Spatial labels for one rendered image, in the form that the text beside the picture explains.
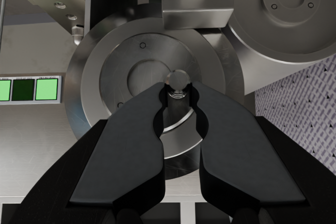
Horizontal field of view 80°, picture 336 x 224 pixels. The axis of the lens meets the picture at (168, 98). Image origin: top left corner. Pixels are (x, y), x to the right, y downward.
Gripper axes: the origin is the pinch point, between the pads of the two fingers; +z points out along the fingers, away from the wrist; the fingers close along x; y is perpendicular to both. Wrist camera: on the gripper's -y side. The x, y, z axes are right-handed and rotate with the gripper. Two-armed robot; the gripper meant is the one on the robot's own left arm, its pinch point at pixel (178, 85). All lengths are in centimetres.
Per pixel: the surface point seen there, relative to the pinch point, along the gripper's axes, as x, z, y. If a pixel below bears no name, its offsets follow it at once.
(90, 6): -7.8, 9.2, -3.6
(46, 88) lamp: -32.1, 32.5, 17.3
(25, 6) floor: -155, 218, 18
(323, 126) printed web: 15.6, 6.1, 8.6
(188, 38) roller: 1.0, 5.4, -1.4
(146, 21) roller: -2.4, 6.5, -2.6
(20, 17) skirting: -171, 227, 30
